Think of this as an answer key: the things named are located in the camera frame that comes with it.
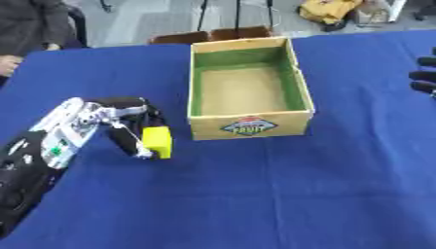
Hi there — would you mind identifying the person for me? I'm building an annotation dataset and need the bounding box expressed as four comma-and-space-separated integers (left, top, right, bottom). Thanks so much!
0, 0, 91, 57

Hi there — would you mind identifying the tan cardboard box green inside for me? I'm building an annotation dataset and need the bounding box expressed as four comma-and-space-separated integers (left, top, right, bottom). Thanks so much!
185, 36, 317, 141

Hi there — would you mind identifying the black tripod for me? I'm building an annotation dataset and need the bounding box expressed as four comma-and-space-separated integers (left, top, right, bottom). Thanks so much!
196, 0, 276, 32

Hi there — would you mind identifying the yellow bag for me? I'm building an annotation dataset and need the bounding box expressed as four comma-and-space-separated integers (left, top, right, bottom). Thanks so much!
296, 0, 365, 33

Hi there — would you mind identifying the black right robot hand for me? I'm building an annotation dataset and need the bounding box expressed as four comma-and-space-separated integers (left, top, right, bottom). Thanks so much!
407, 47, 436, 98

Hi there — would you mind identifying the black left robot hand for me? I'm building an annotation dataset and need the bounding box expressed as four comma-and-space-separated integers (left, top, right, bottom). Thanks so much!
83, 96, 170, 160

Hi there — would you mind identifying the yellow rectangular block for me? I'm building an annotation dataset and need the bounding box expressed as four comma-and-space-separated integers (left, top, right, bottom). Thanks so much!
139, 125, 174, 160

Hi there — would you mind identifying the person's hand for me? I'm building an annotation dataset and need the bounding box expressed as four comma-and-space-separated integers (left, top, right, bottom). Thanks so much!
0, 54, 26, 78

